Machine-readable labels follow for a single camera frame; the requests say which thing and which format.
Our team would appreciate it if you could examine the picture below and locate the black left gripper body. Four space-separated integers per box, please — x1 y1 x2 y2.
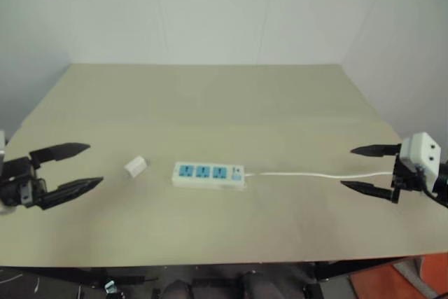
0 156 48 207

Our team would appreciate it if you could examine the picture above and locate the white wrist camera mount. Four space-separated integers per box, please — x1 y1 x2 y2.
399 132 442 192
0 130 17 216

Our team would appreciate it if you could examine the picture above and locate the orange object under table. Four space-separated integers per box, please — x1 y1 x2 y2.
349 254 448 299

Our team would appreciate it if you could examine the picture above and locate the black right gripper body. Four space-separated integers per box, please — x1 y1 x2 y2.
391 153 435 204

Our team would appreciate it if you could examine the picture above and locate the white plug adapter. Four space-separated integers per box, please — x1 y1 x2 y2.
123 155 151 179

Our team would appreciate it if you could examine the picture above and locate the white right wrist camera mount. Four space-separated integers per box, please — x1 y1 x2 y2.
399 132 442 192

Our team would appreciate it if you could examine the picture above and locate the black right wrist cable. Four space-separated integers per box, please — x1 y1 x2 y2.
416 167 448 207

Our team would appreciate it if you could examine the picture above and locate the white power cable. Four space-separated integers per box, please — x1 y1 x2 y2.
244 171 396 183

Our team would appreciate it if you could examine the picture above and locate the black table frame bar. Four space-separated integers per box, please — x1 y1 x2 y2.
314 258 421 283

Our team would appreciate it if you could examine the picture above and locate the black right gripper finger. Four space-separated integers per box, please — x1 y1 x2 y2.
350 142 403 158
339 180 400 204

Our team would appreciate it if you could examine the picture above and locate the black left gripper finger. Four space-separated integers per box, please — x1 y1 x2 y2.
29 142 92 171
34 176 104 211

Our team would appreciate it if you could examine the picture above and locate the white blue power strip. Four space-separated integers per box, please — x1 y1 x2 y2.
171 161 247 192

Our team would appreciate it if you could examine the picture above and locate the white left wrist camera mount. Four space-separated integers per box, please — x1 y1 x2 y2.
0 130 17 216

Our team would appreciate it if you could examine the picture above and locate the dark rounded shape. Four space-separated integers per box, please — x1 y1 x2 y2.
163 279 193 299

